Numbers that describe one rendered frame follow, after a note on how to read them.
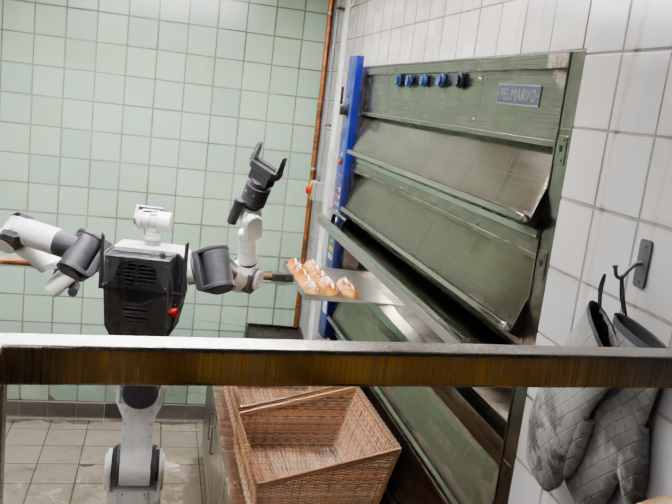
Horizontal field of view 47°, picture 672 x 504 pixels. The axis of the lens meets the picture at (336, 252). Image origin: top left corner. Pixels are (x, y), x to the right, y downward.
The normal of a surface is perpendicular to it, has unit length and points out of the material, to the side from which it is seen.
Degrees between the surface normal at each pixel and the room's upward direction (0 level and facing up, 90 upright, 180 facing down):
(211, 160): 90
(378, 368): 90
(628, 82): 90
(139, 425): 80
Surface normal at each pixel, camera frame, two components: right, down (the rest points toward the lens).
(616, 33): -0.97, -0.07
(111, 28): 0.21, 0.22
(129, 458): 0.24, -0.20
